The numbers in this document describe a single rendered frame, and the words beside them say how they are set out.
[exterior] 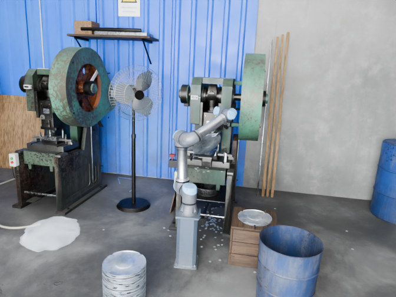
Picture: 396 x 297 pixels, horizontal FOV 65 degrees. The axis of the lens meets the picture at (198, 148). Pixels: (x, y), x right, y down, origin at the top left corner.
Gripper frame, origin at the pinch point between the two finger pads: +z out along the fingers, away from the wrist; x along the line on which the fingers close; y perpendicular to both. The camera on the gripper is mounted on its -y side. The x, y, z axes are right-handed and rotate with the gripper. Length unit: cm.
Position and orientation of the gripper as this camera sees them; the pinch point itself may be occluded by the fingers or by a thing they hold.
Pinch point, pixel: (213, 135)
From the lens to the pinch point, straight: 284.1
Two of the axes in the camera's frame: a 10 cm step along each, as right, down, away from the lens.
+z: -5.1, 5.4, 6.7
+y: -7.4, 1.2, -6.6
